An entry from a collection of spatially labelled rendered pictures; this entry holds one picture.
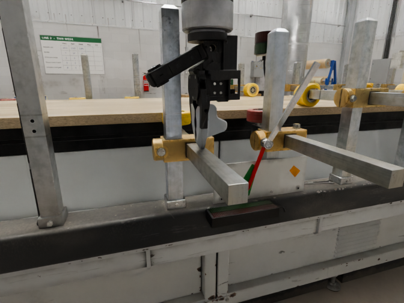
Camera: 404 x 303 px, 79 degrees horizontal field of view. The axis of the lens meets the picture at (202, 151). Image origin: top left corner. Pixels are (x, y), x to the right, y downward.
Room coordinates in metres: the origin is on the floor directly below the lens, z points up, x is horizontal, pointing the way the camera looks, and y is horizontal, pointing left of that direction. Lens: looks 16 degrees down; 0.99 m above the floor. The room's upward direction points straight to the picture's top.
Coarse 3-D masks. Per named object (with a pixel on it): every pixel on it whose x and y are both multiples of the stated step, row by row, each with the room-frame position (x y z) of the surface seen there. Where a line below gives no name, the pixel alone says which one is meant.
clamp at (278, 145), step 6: (252, 132) 0.61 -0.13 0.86; (258, 132) 0.59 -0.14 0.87; (264, 132) 0.59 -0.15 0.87; (270, 132) 0.58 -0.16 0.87; (282, 132) 0.59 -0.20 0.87; (288, 132) 0.60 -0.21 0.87; (294, 132) 0.60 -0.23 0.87; (300, 132) 0.61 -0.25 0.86; (306, 132) 0.61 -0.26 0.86; (252, 138) 0.61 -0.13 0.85; (258, 138) 0.58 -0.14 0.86; (276, 138) 0.59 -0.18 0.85; (282, 138) 0.59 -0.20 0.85; (252, 144) 0.60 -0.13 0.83; (258, 144) 0.58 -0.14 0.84; (276, 144) 0.59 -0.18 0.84; (282, 144) 0.59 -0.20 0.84; (270, 150) 0.58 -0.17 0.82; (276, 150) 0.59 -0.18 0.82; (282, 150) 0.59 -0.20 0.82
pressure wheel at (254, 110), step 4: (256, 108) 0.78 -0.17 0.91; (260, 108) 0.74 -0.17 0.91; (248, 112) 0.73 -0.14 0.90; (252, 112) 0.72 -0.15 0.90; (256, 112) 0.71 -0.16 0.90; (260, 112) 0.70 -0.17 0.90; (248, 116) 0.73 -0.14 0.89; (252, 116) 0.72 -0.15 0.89; (256, 116) 0.71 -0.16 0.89; (260, 116) 0.70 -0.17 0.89; (248, 120) 0.73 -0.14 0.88; (252, 120) 0.71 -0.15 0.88; (256, 120) 0.71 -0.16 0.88; (260, 120) 0.70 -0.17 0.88; (256, 124) 0.74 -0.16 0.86; (260, 124) 0.73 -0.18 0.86
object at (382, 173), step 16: (256, 128) 0.73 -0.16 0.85; (288, 144) 0.58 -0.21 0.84; (304, 144) 0.53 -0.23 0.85; (320, 144) 0.50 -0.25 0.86; (320, 160) 0.48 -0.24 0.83; (336, 160) 0.44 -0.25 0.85; (352, 160) 0.41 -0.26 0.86; (368, 160) 0.39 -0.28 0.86; (368, 176) 0.38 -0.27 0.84; (384, 176) 0.35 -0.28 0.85; (400, 176) 0.35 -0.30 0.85
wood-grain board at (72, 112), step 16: (240, 96) 1.57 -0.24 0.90; (256, 96) 1.57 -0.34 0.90; (288, 96) 1.57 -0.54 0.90; (0, 112) 0.72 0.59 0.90; (16, 112) 0.72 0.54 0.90; (48, 112) 0.72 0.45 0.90; (64, 112) 0.72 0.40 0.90; (80, 112) 0.72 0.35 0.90; (96, 112) 0.72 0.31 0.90; (112, 112) 0.72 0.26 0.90; (128, 112) 0.72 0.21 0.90; (144, 112) 0.72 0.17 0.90; (160, 112) 0.72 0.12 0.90; (224, 112) 0.78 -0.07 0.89; (240, 112) 0.80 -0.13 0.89; (304, 112) 0.87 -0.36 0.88; (320, 112) 0.89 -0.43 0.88; (336, 112) 0.91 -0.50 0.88; (0, 128) 0.61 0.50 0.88; (16, 128) 0.62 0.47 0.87
